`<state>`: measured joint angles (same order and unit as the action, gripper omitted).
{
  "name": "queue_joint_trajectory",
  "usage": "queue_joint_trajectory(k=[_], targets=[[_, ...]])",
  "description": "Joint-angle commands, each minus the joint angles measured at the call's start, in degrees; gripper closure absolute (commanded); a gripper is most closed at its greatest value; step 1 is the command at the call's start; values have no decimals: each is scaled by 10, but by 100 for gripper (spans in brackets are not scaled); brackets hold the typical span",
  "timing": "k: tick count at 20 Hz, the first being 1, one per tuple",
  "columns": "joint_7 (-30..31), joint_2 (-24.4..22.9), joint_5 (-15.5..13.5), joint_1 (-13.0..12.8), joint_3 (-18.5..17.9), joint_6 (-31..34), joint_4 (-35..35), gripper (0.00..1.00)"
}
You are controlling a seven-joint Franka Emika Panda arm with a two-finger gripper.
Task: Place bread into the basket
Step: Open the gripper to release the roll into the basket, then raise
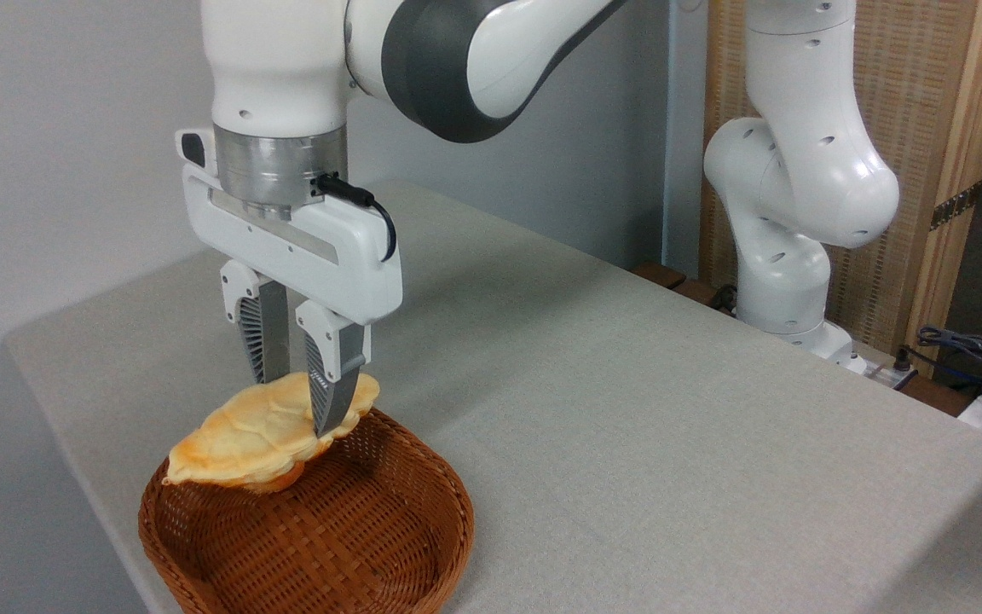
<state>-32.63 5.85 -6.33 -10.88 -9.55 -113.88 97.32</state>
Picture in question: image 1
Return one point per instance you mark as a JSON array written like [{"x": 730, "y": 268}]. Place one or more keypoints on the long pale braided bread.
[{"x": 244, "y": 435}]

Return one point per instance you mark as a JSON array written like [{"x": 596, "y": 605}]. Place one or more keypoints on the metal hinge on screen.
[{"x": 956, "y": 206}]

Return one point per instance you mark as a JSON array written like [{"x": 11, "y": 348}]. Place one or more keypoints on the round orange knotted bread roll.
[{"x": 274, "y": 484}]

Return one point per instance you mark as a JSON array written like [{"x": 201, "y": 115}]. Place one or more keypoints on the grey tablecloth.
[{"x": 670, "y": 477}]

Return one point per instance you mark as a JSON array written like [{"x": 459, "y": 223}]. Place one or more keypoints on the brown woven wicker basket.
[{"x": 355, "y": 546}]

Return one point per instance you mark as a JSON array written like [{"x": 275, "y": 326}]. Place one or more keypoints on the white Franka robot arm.
[{"x": 274, "y": 68}]

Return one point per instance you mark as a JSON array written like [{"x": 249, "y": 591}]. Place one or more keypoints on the white robot base connector block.
[{"x": 879, "y": 368}]

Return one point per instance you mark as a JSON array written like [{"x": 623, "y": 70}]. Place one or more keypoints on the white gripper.
[{"x": 346, "y": 264}]

